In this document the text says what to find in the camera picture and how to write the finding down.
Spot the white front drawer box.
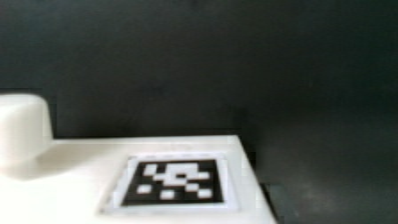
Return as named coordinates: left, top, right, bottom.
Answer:
left=0, top=94, right=277, bottom=224

